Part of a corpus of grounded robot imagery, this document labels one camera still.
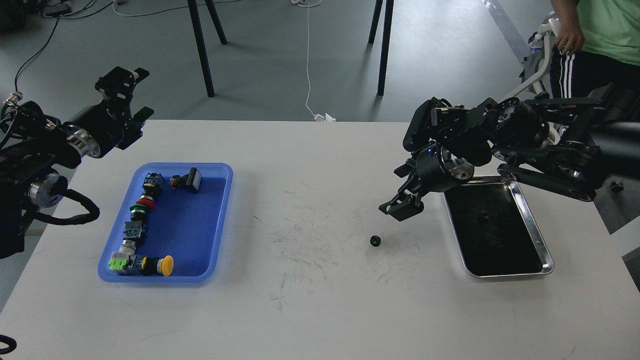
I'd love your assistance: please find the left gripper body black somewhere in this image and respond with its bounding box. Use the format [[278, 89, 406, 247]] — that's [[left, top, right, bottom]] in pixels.
[[65, 100, 136, 158]]

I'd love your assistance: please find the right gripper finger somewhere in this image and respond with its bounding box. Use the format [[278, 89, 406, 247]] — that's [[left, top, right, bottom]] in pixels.
[[378, 177, 417, 215], [390, 193, 425, 222]]

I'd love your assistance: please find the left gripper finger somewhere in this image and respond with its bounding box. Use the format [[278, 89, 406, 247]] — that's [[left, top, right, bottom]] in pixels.
[[119, 106, 154, 150], [94, 66, 150, 113]]

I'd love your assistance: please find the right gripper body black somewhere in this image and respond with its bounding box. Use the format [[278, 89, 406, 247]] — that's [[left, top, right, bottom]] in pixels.
[[408, 142, 474, 194]]

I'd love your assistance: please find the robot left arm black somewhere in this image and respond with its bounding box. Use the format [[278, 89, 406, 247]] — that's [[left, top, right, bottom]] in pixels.
[[0, 66, 154, 259]]

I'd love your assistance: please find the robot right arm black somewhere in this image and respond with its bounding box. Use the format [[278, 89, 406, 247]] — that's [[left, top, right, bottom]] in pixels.
[[379, 83, 639, 221]]

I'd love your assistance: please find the person's hand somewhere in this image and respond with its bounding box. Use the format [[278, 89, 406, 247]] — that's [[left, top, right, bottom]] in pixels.
[[555, 18, 585, 56]]

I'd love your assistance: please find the steel tray black inside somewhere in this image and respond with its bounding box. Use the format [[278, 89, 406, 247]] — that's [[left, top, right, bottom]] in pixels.
[[444, 176, 554, 279]]

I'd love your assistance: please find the blue plastic tray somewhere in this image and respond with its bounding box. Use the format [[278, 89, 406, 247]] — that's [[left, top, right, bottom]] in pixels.
[[97, 162, 233, 284]]

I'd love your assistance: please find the black table leg left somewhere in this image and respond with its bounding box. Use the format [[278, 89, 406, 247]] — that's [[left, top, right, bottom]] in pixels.
[[186, 0, 228, 98]]

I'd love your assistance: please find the black table leg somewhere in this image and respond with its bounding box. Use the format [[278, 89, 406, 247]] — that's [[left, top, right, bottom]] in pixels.
[[367, 0, 395, 97], [186, 0, 228, 98]]

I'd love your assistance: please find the white office chair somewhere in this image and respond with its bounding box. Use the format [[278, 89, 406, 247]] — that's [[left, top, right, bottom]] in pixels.
[[502, 11, 562, 101]]

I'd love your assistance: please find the black table leg right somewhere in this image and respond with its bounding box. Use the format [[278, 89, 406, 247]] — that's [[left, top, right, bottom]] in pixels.
[[367, 0, 395, 97]]

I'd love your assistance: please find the person in green shirt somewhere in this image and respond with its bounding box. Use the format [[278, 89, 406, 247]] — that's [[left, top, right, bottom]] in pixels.
[[550, 0, 640, 99]]

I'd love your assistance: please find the red mushroom button switch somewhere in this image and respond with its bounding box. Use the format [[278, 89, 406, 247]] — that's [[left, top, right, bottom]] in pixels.
[[135, 172, 165, 210]]

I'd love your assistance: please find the black selector switch part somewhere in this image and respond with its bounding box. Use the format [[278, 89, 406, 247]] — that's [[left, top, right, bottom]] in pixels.
[[169, 167, 202, 194]]

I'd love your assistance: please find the black floor cable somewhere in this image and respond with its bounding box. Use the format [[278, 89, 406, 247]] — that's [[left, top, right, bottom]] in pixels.
[[12, 0, 116, 96]]

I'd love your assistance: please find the green button switch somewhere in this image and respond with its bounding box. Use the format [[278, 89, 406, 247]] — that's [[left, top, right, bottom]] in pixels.
[[122, 203, 151, 251]]

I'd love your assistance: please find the bright green switch block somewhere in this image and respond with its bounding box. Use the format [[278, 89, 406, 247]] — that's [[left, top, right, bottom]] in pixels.
[[108, 251, 134, 276]]

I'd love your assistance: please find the yellow mushroom button switch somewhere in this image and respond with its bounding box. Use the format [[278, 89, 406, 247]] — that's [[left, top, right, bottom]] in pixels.
[[131, 255, 175, 277]]

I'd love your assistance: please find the white floor cable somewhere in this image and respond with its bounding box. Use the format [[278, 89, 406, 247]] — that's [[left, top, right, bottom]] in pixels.
[[291, 0, 337, 123]]

